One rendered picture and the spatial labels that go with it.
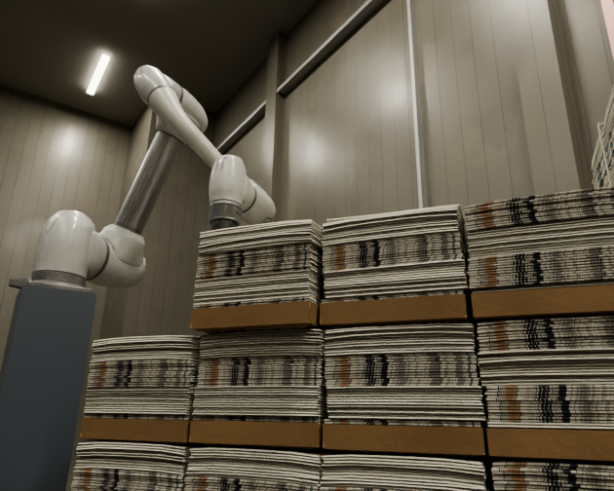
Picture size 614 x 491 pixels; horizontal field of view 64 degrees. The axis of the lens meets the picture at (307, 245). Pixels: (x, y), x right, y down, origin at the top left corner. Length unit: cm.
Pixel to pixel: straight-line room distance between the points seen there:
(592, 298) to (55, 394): 134
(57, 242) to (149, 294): 691
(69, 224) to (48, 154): 886
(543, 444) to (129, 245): 138
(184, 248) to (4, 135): 388
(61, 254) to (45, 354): 30
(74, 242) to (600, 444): 143
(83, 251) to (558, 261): 133
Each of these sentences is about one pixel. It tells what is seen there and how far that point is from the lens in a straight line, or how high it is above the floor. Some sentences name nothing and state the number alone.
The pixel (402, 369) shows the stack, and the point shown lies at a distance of 95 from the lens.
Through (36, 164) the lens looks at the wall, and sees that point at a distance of 1043.
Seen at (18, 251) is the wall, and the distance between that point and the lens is 986.
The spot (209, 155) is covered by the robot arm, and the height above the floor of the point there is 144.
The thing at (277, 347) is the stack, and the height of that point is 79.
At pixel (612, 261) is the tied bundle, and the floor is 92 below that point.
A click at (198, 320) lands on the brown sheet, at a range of 111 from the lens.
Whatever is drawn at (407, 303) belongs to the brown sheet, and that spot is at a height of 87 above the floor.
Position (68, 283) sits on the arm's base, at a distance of 165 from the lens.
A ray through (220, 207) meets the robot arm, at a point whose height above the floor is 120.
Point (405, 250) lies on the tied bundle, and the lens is 99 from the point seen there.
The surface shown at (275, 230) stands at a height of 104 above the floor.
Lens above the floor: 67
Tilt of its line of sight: 19 degrees up
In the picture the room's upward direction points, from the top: 1 degrees clockwise
